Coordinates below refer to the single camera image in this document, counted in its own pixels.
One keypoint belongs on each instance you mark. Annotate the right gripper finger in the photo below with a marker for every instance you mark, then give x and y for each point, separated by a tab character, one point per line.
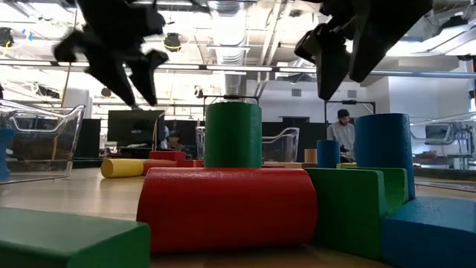
331	63
379	33

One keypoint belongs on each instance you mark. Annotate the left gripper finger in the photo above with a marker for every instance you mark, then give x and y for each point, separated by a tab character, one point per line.
147	80
111	74

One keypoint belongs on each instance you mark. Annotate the red rectangular block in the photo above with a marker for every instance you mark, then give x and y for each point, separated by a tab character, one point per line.
167	155

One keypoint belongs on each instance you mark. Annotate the orange-red cylinder block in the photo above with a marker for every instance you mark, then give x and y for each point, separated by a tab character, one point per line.
160	166

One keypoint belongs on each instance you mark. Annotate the small blue cylinder block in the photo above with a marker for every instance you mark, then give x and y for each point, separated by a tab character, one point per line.
328	153

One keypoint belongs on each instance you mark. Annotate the natural wood cylinder block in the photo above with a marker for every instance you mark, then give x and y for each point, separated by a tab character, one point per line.
310	155

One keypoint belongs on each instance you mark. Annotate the blue arch block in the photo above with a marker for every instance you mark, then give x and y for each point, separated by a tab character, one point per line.
5	149

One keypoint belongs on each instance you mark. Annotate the black ceiling dome fixture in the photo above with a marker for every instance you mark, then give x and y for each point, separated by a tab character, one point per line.
172	42

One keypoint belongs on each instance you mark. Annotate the black monitor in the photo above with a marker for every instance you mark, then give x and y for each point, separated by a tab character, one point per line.
134	128

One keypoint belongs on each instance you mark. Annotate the person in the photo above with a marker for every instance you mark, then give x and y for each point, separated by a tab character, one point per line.
174	140
342	134

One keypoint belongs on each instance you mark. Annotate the clear plastic bin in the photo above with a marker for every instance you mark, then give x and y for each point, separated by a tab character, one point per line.
446	126
282	145
44	123

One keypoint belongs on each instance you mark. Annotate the yellow cylinder block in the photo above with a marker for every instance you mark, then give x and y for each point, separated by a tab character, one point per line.
121	168

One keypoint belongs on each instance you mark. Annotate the green cylinder block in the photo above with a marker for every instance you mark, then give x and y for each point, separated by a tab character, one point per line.
232	134

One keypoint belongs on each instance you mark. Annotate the light green arch block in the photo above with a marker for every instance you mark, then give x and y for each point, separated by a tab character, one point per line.
346	165

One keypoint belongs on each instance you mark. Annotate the coral rectangular block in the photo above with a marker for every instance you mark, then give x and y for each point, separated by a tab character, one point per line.
273	166

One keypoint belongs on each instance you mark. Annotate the red cylinder block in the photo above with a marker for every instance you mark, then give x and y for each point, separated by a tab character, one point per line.
223	208

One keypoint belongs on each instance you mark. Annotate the green thick block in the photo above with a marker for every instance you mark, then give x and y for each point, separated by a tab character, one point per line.
346	212

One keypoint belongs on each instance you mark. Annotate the green flat block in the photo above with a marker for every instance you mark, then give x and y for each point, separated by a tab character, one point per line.
67	238

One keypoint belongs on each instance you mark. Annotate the blue thick block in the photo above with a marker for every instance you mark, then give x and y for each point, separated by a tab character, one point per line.
431	234

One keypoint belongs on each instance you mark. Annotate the silver air duct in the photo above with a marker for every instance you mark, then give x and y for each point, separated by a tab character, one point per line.
230	30

